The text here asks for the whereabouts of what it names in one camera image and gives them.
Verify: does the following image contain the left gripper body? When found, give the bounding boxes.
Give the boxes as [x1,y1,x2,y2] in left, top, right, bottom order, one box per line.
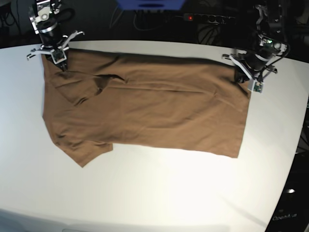
[222,49,279,82]

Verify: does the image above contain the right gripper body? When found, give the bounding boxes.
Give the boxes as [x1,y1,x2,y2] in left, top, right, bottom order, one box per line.
[27,23,84,60]

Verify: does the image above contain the brown T-shirt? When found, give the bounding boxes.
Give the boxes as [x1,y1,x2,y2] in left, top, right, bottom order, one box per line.
[42,49,251,167]

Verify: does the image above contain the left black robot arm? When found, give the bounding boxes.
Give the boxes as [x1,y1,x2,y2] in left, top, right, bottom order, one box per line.
[222,2,290,84]

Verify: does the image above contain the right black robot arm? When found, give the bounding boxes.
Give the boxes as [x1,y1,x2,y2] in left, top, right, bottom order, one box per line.
[27,0,84,71]

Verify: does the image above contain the black power strip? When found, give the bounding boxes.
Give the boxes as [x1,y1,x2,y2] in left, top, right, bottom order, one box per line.
[183,14,236,25]

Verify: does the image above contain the blue box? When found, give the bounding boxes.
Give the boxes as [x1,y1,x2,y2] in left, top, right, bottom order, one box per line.
[117,0,185,11]

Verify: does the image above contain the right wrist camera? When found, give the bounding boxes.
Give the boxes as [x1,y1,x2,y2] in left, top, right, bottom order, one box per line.
[51,49,67,65]

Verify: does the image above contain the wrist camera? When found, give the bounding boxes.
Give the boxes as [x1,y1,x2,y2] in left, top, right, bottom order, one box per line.
[51,49,67,65]
[248,80,264,93]

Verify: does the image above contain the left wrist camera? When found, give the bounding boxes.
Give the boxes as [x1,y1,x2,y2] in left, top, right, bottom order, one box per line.
[248,80,264,93]

